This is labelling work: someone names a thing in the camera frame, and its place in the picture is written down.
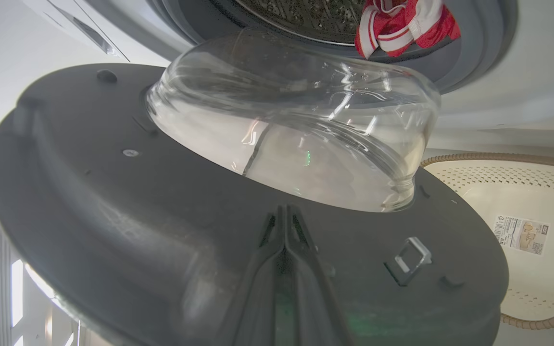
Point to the white front-load washing machine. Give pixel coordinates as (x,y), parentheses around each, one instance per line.
(508,86)

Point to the cream perforated laundry basket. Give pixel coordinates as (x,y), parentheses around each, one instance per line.
(536,288)

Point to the dark round washer door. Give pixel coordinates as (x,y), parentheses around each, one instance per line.
(128,211)

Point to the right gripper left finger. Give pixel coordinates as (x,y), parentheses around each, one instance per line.
(258,298)

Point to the red and white garment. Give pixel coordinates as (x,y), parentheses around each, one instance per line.
(402,29)

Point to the paper label sticker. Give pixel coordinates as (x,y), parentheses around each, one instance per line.
(521,234)

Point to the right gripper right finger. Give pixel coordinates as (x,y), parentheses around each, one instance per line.
(313,298)

